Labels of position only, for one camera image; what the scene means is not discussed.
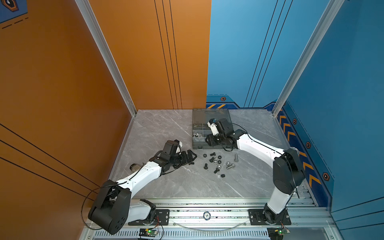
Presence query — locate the left aluminium corner post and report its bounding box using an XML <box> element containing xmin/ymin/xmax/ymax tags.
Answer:
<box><xmin>75</xmin><ymin>0</ymin><xmax>137</xmax><ymax>117</ymax></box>

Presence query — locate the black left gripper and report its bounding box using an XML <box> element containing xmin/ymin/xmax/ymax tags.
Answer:
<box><xmin>169</xmin><ymin>149</ymin><xmax>197</xmax><ymax>169</ymax></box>

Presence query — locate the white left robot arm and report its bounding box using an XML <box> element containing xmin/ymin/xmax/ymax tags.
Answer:
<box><xmin>88</xmin><ymin>140</ymin><xmax>197</xmax><ymax>235</ymax></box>

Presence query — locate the aluminium corner post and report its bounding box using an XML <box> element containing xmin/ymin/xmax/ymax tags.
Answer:
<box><xmin>272</xmin><ymin>0</ymin><xmax>345</xmax><ymax>118</ymax></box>
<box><xmin>75</xmin><ymin>0</ymin><xmax>137</xmax><ymax>117</ymax></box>

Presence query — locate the green circuit board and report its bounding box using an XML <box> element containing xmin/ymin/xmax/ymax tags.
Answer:
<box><xmin>139</xmin><ymin>229</ymin><xmax>159</xmax><ymax>239</ymax></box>

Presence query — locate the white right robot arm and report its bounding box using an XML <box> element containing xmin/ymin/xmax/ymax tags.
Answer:
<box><xmin>205</xmin><ymin>119</ymin><xmax>305</xmax><ymax>225</ymax></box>

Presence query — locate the grey plastic organizer box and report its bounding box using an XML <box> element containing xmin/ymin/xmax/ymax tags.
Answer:
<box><xmin>193</xmin><ymin>109</ymin><xmax>232</xmax><ymax>150</ymax></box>

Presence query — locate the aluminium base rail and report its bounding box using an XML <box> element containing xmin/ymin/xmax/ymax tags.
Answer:
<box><xmin>78</xmin><ymin>197</ymin><xmax>340</xmax><ymax>240</ymax></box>

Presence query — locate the right aluminium corner post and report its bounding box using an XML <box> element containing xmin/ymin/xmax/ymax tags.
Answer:
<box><xmin>272</xmin><ymin>0</ymin><xmax>345</xmax><ymax>118</ymax></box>

